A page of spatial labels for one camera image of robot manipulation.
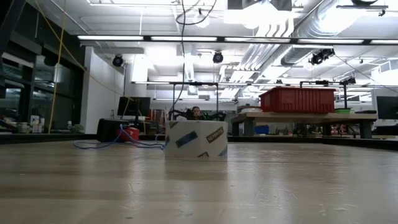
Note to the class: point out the small black robot arm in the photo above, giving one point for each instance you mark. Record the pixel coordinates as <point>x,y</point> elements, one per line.
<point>216,116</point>
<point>180,115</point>

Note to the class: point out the person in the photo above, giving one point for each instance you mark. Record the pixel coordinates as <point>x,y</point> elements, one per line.
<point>196,112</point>

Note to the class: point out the clear tape roll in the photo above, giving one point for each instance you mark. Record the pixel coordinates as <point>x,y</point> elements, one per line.
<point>196,140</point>

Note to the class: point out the blue storage box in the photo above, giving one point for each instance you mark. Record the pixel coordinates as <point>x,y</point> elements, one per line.
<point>261,129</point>

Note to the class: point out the black monitor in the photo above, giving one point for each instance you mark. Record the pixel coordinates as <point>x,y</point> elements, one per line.
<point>388,107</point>
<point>133,106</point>

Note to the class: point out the long ceiling light bar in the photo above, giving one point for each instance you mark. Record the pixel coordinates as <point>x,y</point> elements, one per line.
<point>186,39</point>

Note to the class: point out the red black battery pack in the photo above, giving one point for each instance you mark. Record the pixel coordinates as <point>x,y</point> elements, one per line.
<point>107,130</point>

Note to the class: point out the red storage bin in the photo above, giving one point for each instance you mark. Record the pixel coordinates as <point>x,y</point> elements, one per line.
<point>295,99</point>

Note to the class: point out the wooden table grey legs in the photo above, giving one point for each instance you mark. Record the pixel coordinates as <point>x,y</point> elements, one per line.
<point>311,116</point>

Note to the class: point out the green flat object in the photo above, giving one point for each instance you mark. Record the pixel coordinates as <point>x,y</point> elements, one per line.
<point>342,110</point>

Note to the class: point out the black metal stand frame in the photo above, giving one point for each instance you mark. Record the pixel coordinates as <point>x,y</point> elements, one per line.
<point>192,83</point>

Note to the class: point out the silver ventilation duct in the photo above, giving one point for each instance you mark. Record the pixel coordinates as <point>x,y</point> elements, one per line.
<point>295,56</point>

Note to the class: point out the black aluminium frame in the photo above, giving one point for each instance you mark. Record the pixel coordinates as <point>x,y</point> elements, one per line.
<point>46,137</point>

